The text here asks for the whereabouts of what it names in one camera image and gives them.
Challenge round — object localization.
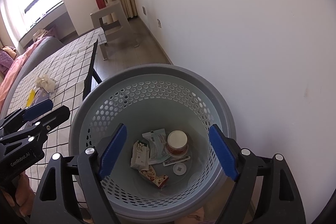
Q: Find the pink quilt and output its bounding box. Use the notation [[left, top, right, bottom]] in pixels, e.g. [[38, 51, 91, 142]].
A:
[[0, 37, 46, 110]]

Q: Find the small printed packet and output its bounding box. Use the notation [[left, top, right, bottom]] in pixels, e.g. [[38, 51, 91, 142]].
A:
[[162, 156, 191, 166]]

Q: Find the grey plastic stool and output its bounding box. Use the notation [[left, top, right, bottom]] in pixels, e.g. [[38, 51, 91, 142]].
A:
[[91, 1, 139, 60]]

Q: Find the wall socket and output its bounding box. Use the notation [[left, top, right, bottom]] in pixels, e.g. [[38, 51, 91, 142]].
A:
[[157, 19, 162, 28], [142, 6, 147, 15]]

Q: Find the crumpled white paper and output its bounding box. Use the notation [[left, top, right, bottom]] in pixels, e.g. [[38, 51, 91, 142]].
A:
[[35, 75, 56, 93]]

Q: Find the beige bag on sill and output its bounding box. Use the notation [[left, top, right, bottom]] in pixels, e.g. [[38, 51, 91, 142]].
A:
[[33, 29, 50, 42]]

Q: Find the small white barcode box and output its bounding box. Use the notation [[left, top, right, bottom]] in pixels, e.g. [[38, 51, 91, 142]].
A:
[[130, 140, 150, 170]]

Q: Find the grey perforated trash basket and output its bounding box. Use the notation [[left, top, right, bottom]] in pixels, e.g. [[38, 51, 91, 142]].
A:
[[69, 64, 236, 223]]

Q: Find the white plastic lid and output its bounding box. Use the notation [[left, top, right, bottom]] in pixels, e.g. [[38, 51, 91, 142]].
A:
[[173, 162, 187, 176]]

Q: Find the white teal wet-wipes packet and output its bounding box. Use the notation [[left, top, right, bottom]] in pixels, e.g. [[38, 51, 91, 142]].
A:
[[142, 128, 170, 165]]

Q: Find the red cream snack wrapper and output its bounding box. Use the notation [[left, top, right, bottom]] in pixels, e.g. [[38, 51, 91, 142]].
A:
[[139, 165, 169, 189]]

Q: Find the grey bed blanket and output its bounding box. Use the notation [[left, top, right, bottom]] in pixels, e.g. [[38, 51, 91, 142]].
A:
[[1, 36, 64, 115]]

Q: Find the purple rabbit cartoon box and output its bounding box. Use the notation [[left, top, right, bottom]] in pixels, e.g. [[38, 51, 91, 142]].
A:
[[31, 88, 50, 106]]

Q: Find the person's left hand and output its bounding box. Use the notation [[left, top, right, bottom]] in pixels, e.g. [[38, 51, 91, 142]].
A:
[[1, 172, 35, 217]]

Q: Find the wall socket near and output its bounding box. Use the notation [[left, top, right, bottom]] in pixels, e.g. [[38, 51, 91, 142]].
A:
[[157, 19, 162, 28]]

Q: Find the red white paper cup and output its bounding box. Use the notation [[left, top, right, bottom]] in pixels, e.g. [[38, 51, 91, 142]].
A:
[[166, 130, 188, 158]]

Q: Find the white black grid bedsheet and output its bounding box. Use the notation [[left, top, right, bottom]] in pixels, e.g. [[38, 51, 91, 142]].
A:
[[5, 28, 105, 191]]

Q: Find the black bed frame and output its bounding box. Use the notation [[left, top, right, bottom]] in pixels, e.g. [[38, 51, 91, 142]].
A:
[[83, 40, 102, 100]]

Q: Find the wall socket far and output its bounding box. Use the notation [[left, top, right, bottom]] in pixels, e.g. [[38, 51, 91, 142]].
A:
[[142, 6, 147, 15]]

